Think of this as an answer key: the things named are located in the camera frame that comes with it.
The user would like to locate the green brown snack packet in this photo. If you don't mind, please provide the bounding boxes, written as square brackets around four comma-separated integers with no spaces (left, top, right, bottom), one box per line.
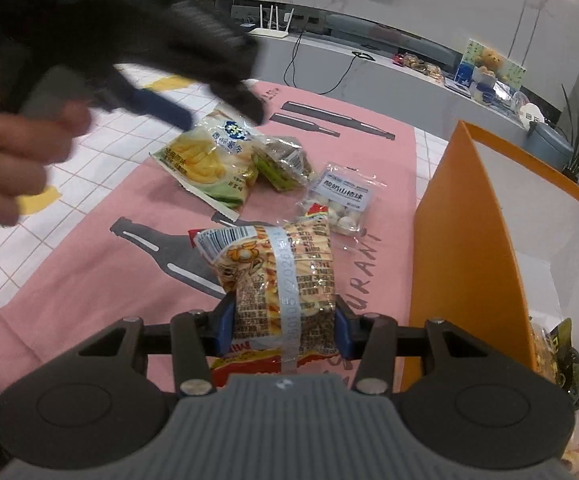
[250,135,314,193]

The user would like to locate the dark green snack packet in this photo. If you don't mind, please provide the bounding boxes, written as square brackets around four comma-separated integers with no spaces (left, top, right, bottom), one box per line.
[549,317,579,411]

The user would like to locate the orange storage box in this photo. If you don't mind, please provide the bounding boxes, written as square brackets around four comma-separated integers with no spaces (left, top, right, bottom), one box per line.
[402,120,579,480]

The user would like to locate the black cable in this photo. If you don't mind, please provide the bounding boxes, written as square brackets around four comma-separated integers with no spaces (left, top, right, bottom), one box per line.
[319,51,376,96]
[282,35,305,88]

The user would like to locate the green yellow chips bag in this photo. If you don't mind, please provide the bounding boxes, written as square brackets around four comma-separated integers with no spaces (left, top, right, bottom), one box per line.
[150,110,270,223]

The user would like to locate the small white desk fan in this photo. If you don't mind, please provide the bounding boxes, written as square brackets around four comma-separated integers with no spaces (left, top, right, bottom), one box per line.
[517,102,545,126]

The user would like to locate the clear packet of white balls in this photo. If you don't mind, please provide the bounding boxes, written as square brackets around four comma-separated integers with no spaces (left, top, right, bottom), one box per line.
[295,161,387,237]

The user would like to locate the blue printed boxes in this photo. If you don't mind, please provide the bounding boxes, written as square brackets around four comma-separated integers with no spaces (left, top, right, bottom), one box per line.
[454,62,495,101]

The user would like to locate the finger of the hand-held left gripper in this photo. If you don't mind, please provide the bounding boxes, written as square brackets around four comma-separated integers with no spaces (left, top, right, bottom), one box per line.
[97,67,194,130]
[204,72,265,126]

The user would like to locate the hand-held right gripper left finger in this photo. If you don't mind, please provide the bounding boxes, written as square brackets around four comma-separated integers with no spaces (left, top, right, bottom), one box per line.
[72,292,238,396]

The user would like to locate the green printed card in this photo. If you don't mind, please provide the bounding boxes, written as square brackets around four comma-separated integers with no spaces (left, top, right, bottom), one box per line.
[462,39,526,91]

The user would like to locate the white router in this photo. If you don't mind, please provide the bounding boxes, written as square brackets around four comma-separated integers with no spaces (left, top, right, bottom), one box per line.
[247,4,303,41]

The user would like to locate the pink bottle-print cloth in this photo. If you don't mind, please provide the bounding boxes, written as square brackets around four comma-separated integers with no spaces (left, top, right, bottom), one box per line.
[0,80,417,393]

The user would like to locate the brown teddy bear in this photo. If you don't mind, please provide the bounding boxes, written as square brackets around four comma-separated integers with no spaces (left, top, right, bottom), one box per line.
[474,47,503,78]

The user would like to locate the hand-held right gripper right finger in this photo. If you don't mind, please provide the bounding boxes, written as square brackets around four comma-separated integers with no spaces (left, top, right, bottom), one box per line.
[333,296,497,395]

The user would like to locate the grey-blue trash bin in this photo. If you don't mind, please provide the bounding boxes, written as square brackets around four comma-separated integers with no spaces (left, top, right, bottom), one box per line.
[522,120,575,176]

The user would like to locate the yellow orange snack packet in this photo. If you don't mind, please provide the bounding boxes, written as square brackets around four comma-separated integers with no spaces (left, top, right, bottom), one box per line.
[190,217,355,378]

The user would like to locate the white television console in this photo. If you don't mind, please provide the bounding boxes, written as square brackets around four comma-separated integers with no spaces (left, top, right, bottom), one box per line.
[190,0,570,161]

